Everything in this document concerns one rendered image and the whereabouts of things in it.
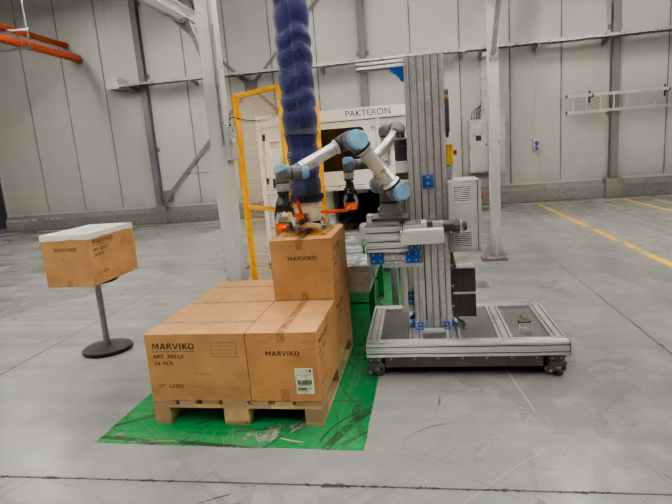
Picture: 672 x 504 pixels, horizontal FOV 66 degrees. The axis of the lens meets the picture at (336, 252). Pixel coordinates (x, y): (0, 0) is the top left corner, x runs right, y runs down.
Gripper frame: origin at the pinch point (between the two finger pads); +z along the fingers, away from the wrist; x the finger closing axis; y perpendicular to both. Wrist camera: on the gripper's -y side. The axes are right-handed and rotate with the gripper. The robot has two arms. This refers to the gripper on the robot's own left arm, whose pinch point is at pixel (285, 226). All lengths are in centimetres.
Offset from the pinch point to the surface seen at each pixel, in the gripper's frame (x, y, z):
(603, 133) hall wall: -482, 987, -40
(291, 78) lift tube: 1, 48, -87
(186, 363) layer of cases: 57, -29, 70
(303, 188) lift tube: -1, 49, -18
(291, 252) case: 6.2, 30.3, 20.9
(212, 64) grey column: 99, 167, -123
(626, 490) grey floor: -156, -76, 107
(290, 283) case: 9, 30, 41
